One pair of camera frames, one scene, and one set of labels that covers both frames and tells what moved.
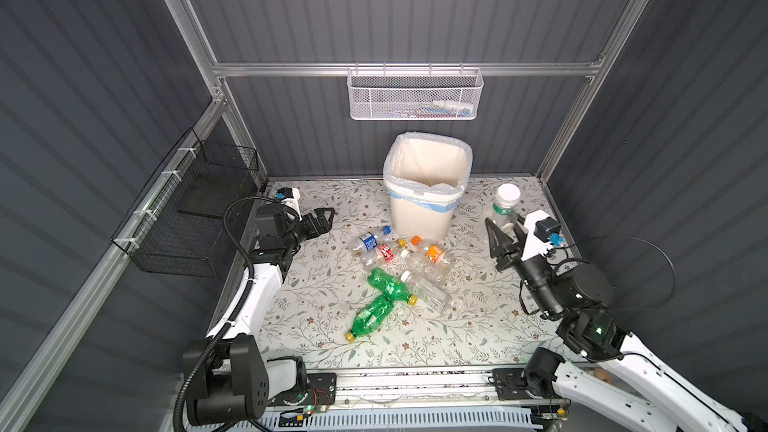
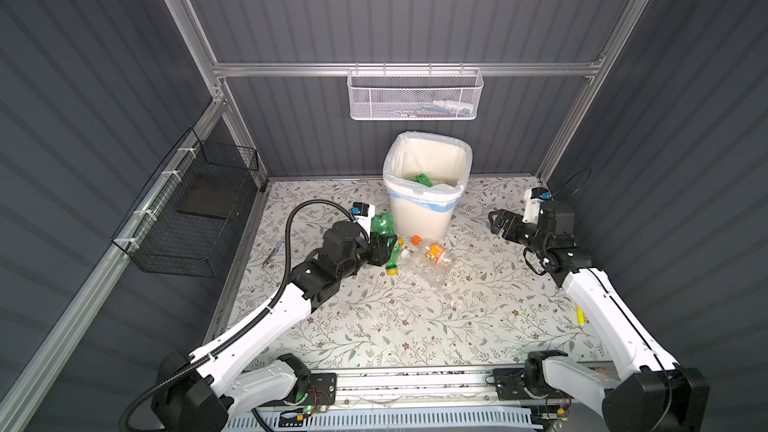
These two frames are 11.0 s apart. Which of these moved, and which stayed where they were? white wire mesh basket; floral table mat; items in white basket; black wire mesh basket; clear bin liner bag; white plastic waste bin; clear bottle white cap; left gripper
Moved: left gripper; clear bottle white cap
Stayed: white wire mesh basket; white plastic waste bin; black wire mesh basket; floral table mat; clear bin liner bag; items in white basket
